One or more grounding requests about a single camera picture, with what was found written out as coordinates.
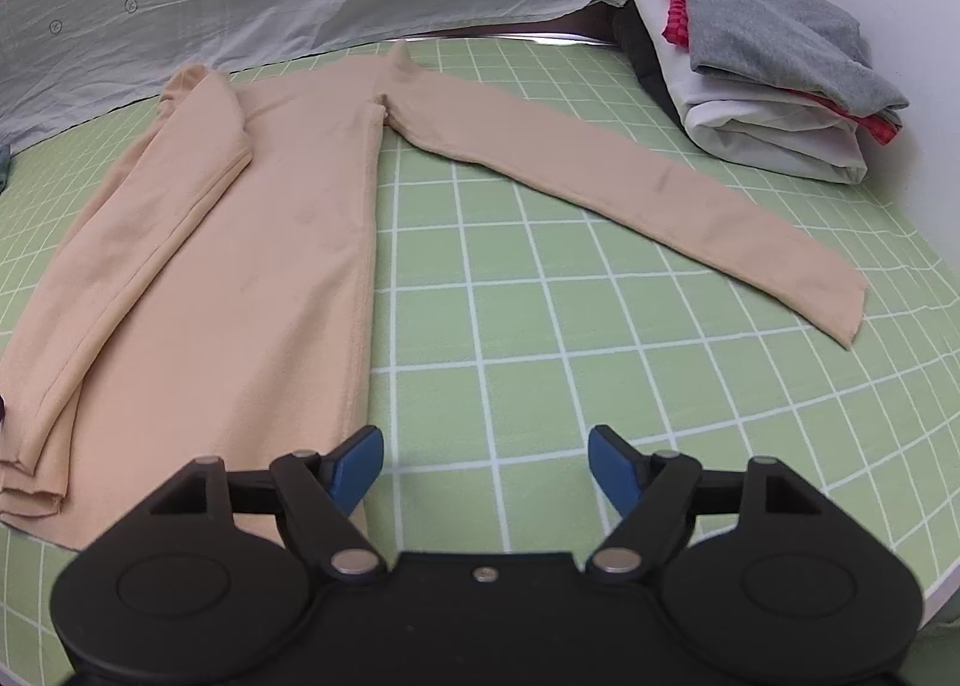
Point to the grey folded garment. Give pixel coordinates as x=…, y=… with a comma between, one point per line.
x=765, y=18

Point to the black garment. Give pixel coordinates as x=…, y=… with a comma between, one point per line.
x=637, y=56

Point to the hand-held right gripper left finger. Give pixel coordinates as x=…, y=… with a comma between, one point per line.
x=360, y=465

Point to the green checked table mat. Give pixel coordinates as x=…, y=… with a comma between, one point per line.
x=562, y=318

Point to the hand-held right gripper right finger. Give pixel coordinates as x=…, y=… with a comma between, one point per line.
x=611, y=465

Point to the dark green cloth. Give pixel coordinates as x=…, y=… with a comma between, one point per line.
x=4, y=172

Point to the stack of folded clothes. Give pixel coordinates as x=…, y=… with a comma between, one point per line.
x=757, y=142

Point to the red checked garment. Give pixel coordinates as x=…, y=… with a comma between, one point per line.
x=675, y=11

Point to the peach long-sleeve shirt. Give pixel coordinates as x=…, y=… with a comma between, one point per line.
x=262, y=243

